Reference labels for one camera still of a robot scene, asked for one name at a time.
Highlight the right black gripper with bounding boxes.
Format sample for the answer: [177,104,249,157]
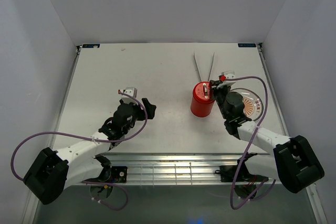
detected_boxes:
[209,80,231,120]

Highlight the red container lid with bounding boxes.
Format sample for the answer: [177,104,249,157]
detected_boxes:
[193,82,215,104]

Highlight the red cylindrical lunch container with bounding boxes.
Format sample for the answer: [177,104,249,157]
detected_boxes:
[191,95,215,118]

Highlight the metal food tongs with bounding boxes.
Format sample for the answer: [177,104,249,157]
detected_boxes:
[192,52,215,82]

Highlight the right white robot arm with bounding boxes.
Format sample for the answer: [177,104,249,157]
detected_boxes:
[209,76,325,194]

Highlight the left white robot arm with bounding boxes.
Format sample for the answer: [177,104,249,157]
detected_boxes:
[23,98,156,205]

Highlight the patterned round plate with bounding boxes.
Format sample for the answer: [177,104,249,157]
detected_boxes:
[232,88,264,122]

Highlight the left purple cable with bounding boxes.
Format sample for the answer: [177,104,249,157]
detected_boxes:
[10,91,148,183]

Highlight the purple cable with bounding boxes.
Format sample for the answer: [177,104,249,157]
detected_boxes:
[225,76,269,210]
[10,91,148,183]

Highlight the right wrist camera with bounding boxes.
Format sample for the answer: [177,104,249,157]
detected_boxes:
[219,71,236,87]

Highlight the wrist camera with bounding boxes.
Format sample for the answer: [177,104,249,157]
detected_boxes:
[219,71,236,87]
[118,87,137,104]

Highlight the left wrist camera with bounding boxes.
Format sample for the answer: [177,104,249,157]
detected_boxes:
[118,87,137,104]

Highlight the aluminium table frame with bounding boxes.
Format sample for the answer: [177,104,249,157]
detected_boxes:
[20,42,326,224]

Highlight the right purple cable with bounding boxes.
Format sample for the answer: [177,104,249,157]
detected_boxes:
[225,76,269,210]

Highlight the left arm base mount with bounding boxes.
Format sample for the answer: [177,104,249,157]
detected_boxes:
[92,155,128,183]

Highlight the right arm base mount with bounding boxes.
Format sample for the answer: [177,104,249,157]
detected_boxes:
[214,165,268,182]

